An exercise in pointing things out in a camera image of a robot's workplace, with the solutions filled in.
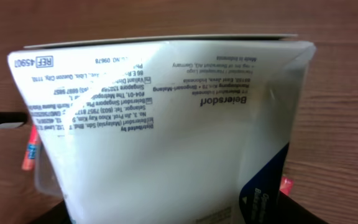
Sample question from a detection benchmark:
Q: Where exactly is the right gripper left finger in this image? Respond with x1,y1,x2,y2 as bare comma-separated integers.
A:
28,201,72,224

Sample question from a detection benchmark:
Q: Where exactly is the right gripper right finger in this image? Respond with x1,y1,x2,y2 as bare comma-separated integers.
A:
275,192,328,224

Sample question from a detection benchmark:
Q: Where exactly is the red white medicine box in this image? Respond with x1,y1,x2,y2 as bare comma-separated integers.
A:
280,176,294,196

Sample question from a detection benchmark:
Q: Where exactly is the orange effervescent tablet tube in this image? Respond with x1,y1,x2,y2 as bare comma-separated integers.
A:
21,125,40,171

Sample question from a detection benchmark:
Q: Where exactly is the dark syrup bottle white cap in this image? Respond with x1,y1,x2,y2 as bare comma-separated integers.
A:
0,112,28,129

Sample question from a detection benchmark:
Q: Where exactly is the white plaster box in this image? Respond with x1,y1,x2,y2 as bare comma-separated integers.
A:
7,37,316,223

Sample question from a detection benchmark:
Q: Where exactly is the clear plastic container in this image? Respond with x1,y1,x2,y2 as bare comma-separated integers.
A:
34,143,63,198

